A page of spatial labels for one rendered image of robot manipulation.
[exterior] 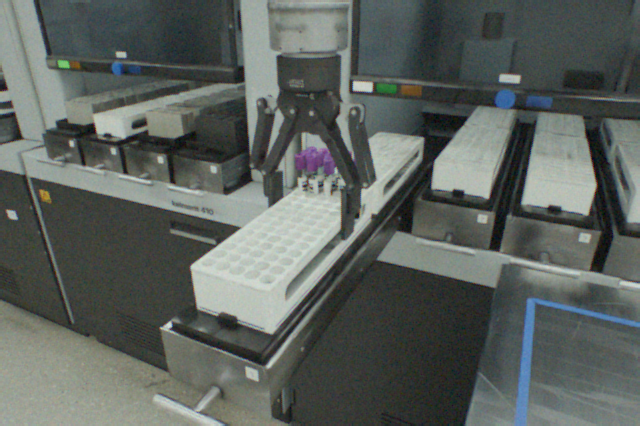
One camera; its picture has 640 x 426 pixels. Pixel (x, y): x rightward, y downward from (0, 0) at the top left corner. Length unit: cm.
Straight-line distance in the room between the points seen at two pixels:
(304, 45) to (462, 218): 43
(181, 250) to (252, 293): 73
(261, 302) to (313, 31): 28
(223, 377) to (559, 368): 32
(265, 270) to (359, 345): 58
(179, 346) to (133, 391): 113
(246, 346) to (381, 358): 60
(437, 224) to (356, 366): 41
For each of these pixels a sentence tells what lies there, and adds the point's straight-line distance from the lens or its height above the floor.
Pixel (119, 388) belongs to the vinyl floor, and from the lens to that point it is 166.
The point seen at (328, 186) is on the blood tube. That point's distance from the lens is 63.
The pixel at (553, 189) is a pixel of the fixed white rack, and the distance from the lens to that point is 80.
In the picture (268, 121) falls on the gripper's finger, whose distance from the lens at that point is 58.
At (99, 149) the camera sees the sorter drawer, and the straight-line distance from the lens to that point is 124.
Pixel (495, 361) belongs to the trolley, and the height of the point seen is 82.
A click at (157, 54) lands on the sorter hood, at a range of 113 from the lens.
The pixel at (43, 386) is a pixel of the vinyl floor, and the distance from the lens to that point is 178.
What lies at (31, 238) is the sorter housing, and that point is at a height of 44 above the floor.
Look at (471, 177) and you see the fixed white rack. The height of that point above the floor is 85.
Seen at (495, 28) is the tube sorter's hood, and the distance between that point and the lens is 80.
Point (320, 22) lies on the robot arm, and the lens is 50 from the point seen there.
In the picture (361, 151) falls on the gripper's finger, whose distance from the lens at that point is 53.
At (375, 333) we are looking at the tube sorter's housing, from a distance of 98.
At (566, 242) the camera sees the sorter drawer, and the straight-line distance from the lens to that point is 80.
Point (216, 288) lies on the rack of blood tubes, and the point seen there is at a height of 85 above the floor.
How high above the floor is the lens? 112
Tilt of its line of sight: 26 degrees down
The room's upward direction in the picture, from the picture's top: straight up
